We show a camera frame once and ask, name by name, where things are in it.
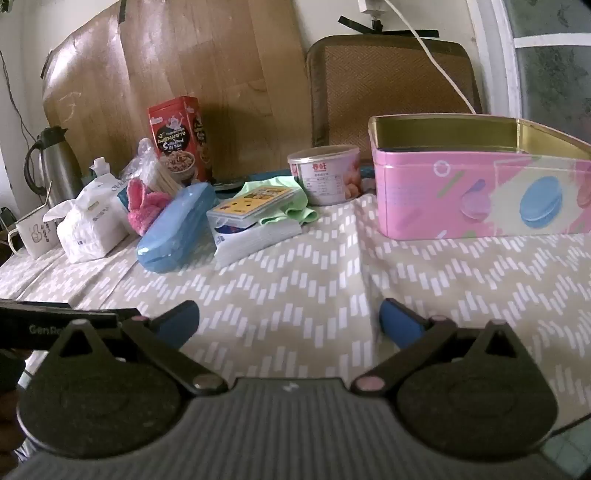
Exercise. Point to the clear plastic bag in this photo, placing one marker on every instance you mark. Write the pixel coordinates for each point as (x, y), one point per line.
(147, 168)

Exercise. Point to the wood-grain board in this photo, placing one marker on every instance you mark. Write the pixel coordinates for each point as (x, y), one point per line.
(184, 60)

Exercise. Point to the pink fluffy cloth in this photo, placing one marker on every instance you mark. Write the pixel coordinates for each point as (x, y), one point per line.
(143, 207)

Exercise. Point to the white mug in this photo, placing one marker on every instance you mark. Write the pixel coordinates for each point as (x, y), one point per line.
(37, 235)

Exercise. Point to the green cloth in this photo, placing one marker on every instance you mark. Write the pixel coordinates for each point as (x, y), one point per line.
(295, 210)

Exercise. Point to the white power adapter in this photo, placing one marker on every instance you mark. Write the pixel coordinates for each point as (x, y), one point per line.
(371, 5)

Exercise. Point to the white tissue packet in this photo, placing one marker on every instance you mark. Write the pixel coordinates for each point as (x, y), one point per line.
(258, 242)

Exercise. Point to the round pink food can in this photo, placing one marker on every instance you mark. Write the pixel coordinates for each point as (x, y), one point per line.
(325, 177)

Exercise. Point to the blue plastic case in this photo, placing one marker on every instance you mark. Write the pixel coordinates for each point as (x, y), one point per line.
(173, 230)

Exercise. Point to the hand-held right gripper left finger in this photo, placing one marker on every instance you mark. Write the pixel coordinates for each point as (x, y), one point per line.
(178, 321)

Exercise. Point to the white window frame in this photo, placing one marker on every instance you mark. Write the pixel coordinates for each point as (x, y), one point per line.
(501, 55)

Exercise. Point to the white tissue pack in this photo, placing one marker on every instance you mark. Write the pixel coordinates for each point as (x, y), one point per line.
(90, 221)

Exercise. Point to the steel thermos kettle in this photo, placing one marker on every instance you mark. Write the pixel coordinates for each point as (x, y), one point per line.
(55, 166)

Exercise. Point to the brown woven seat cushion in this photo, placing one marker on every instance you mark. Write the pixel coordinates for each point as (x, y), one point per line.
(383, 87)

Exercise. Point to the pink tin box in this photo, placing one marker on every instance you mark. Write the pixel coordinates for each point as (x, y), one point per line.
(461, 194)

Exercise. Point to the black tape strip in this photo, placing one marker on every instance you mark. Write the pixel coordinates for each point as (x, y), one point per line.
(360, 24)

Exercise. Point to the wet wipes pack yellow label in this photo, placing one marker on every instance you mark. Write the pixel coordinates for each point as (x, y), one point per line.
(251, 205)

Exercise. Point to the red snack box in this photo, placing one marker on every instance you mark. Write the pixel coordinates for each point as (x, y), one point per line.
(178, 138)

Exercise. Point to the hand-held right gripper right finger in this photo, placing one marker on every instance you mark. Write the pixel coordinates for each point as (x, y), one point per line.
(399, 323)

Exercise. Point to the beige chevron tablecloth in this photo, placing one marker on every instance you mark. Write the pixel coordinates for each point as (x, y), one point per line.
(295, 286)

